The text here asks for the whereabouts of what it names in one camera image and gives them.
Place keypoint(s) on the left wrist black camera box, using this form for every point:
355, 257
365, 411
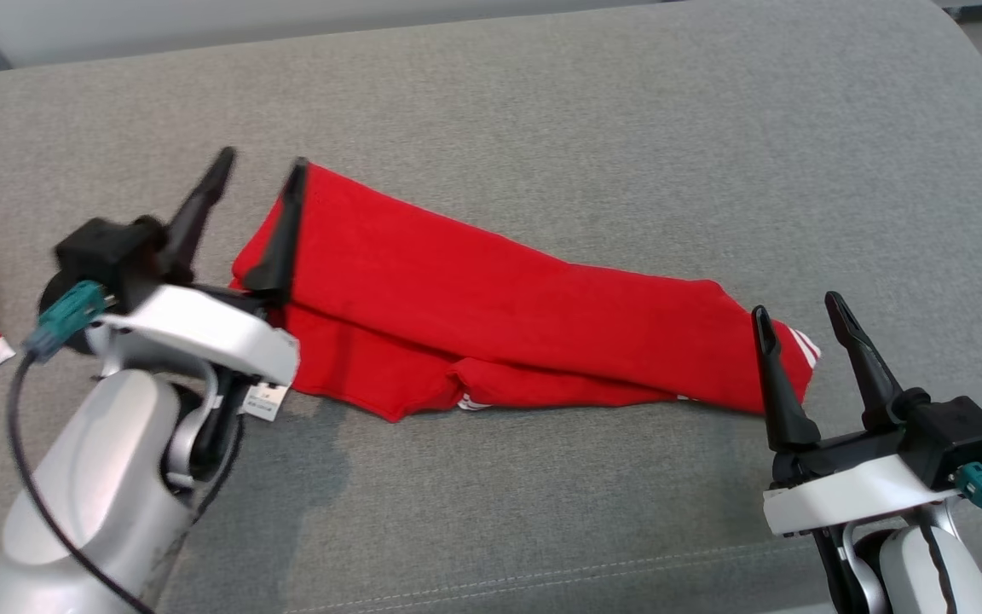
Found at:
107, 251

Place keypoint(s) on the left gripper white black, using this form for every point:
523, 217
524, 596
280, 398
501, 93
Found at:
201, 333

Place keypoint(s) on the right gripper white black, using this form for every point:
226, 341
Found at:
849, 495

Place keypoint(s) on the red garment with striped trim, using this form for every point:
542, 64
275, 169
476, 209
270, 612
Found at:
499, 298

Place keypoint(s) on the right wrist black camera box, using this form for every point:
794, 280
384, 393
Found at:
960, 435

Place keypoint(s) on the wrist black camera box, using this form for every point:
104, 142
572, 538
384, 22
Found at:
960, 435
107, 251

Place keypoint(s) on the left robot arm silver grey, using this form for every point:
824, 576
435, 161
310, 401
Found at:
90, 477

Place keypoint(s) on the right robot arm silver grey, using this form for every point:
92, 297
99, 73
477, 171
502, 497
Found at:
917, 571

